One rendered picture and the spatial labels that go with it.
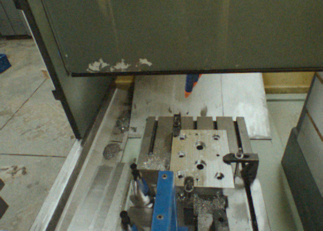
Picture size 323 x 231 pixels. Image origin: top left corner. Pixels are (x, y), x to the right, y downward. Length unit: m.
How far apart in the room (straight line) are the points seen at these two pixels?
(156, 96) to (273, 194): 0.93
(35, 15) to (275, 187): 1.35
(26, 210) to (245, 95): 1.90
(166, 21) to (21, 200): 2.26
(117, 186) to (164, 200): 0.69
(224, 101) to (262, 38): 1.39
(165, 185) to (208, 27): 0.42
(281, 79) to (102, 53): 1.76
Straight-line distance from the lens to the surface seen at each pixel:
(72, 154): 1.41
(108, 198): 1.24
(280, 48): 0.35
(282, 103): 2.03
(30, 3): 1.14
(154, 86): 1.79
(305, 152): 1.20
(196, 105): 1.68
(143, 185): 0.59
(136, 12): 0.32
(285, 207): 1.38
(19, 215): 2.38
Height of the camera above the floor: 1.75
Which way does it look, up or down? 38 degrees down
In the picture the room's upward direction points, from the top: 7 degrees counter-clockwise
